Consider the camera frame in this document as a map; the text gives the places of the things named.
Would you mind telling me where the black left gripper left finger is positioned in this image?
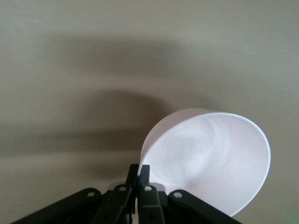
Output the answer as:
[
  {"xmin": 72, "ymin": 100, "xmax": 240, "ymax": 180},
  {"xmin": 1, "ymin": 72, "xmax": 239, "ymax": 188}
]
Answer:
[{"xmin": 9, "ymin": 164, "xmax": 139, "ymax": 224}]

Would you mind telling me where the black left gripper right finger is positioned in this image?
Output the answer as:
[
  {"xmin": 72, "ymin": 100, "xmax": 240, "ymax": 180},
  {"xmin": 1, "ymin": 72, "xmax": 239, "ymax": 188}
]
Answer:
[{"xmin": 137, "ymin": 164, "xmax": 243, "ymax": 224}]

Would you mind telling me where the pink plastic bowl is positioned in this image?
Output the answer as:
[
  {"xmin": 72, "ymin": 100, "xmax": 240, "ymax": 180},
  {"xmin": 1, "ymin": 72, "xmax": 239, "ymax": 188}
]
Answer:
[{"xmin": 139, "ymin": 107, "xmax": 272, "ymax": 217}]

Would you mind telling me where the brown table cover sheet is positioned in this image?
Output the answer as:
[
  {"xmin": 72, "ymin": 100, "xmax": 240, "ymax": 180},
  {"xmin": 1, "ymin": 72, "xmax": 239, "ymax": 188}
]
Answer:
[{"xmin": 0, "ymin": 0, "xmax": 299, "ymax": 224}]

